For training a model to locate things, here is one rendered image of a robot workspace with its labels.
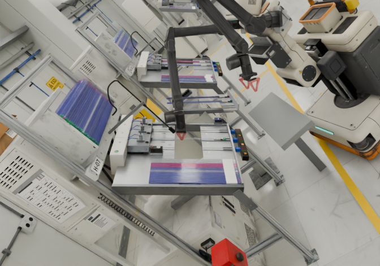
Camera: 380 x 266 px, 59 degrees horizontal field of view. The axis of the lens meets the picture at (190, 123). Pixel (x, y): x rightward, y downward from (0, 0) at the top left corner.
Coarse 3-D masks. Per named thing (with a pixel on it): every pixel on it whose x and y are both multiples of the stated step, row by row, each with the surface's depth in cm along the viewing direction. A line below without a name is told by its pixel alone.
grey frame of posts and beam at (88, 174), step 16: (0, 112) 149; (16, 128) 153; (32, 144) 158; (48, 144) 161; (64, 160) 163; (256, 160) 258; (80, 176) 168; (96, 176) 169; (272, 176) 266; (112, 192) 175; (128, 208) 180; (256, 208) 182; (160, 224) 190; (272, 224) 190; (176, 240) 193; (288, 240) 196; (192, 256) 200; (304, 256) 203
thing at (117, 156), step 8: (128, 120) 225; (120, 128) 216; (128, 128) 216; (120, 136) 208; (128, 136) 210; (120, 144) 200; (112, 152) 192; (120, 152) 192; (112, 160) 192; (120, 160) 192; (112, 168) 195
